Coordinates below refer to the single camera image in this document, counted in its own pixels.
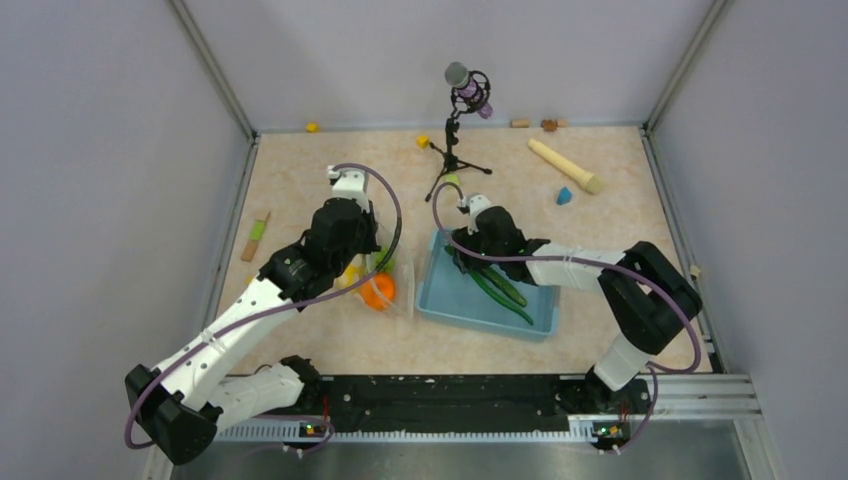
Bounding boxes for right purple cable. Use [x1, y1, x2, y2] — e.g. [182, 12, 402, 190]
[431, 182, 704, 455]

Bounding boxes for microphone on tripod stand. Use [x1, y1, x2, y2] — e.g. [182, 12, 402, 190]
[424, 62, 495, 204]

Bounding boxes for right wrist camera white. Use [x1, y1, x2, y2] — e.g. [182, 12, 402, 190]
[457, 193, 493, 234]

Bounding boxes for wooden rolling pin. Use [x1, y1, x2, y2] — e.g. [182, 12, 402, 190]
[527, 139, 604, 194]

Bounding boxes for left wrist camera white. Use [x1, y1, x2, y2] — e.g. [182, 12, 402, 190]
[326, 166, 372, 213]

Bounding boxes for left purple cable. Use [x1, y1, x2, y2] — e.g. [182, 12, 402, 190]
[124, 162, 404, 458]

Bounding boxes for green wooden toy knife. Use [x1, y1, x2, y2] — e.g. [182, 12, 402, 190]
[240, 209, 271, 262]

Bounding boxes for clear dotted zip bag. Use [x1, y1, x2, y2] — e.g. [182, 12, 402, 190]
[333, 223, 415, 319]

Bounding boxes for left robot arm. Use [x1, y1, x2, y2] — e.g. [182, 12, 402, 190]
[124, 197, 379, 465]

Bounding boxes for orange fruit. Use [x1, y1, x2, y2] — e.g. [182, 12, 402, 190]
[359, 273, 396, 311]

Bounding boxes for thin green chili pepper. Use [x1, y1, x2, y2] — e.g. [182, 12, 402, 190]
[468, 267, 534, 325]

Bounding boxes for blue plastic basket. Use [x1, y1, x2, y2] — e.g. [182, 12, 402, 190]
[415, 231, 560, 342]

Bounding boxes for yellow mango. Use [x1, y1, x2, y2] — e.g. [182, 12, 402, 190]
[334, 262, 364, 289]

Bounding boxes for green grapes bunch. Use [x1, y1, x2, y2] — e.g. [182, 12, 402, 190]
[373, 247, 396, 274]

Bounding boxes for green cucumber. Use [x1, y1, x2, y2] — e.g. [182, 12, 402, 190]
[479, 267, 528, 308]

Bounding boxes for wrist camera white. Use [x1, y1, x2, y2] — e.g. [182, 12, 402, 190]
[326, 166, 372, 213]
[457, 193, 493, 234]

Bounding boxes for brown wooden block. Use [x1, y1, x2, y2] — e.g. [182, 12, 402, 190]
[540, 118, 570, 132]

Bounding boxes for blue toy block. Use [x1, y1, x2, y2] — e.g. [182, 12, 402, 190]
[556, 187, 573, 206]

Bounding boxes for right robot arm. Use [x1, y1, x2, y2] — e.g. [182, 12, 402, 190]
[450, 196, 703, 412]

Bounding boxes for purple cable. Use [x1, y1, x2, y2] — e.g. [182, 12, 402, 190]
[431, 182, 704, 455]
[124, 162, 404, 458]

